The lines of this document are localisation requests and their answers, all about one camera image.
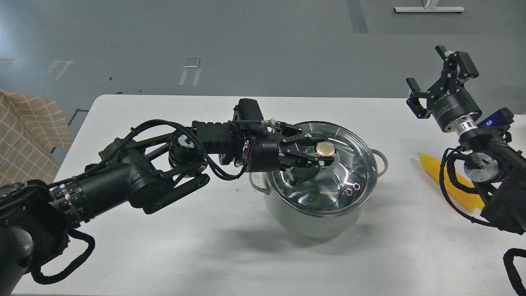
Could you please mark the beige checkered cloth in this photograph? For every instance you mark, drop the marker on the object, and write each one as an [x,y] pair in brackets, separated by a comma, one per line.
[30,127]

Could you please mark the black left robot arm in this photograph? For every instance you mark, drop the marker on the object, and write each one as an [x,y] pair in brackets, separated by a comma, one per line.
[156,164]

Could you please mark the grey steel cooking pot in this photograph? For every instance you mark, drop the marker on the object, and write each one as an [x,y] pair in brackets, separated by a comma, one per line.
[313,226]

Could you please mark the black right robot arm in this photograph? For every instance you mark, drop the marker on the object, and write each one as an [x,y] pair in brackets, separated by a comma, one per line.
[483,163]

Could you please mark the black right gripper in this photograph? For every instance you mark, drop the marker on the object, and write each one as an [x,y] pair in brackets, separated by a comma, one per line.
[450,100]

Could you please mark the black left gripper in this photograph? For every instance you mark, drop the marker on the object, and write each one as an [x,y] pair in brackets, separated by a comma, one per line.
[270,151]

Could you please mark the glass pot lid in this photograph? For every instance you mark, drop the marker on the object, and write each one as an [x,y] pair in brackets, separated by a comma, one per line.
[335,190]

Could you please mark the white stand base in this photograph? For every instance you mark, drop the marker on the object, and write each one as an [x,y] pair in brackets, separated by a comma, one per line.
[429,6]

